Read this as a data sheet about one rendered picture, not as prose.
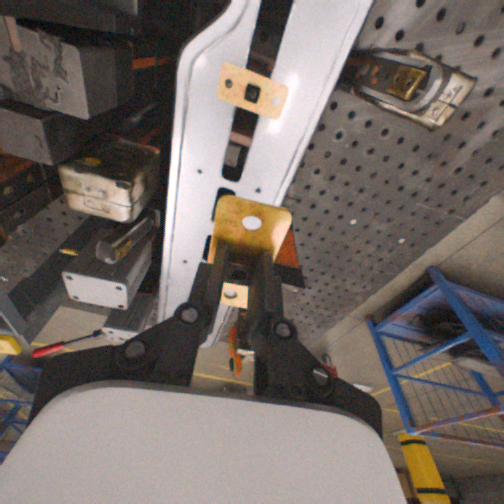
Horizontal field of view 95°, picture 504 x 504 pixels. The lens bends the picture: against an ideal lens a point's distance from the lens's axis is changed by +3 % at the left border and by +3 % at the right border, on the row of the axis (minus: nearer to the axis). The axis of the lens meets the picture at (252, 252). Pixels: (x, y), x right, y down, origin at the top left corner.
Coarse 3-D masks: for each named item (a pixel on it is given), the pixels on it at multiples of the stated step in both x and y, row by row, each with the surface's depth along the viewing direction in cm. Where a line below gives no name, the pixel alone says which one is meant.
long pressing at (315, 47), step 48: (240, 0) 23; (336, 0) 23; (192, 48) 26; (240, 48) 26; (288, 48) 26; (336, 48) 26; (192, 96) 29; (288, 96) 29; (192, 144) 33; (288, 144) 32; (192, 192) 38; (240, 192) 38; (192, 240) 45
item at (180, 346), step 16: (192, 304) 10; (176, 320) 9; (192, 320) 9; (176, 336) 8; (192, 336) 9; (160, 352) 8; (176, 352) 8; (192, 352) 8; (160, 368) 7; (176, 368) 8; (192, 368) 8; (176, 384) 7
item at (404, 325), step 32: (448, 288) 166; (384, 320) 209; (416, 320) 203; (448, 320) 194; (480, 320) 191; (384, 352) 202; (416, 352) 222; (448, 352) 177; (480, 352) 163; (480, 384) 222; (480, 416) 130
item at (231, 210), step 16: (224, 208) 11; (240, 208) 11; (256, 208) 11; (272, 208) 11; (224, 224) 12; (240, 224) 12; (272, 224) 12; (288, 224) 12; (224, 240) 13; (240, 240) 13; (256, 240) 13; (272, 240) 13; (240, 256) 13; (256, 256) 13; (240, 272) 14; (224, 288) 15; (240, 288) 15; (240, 304) 16
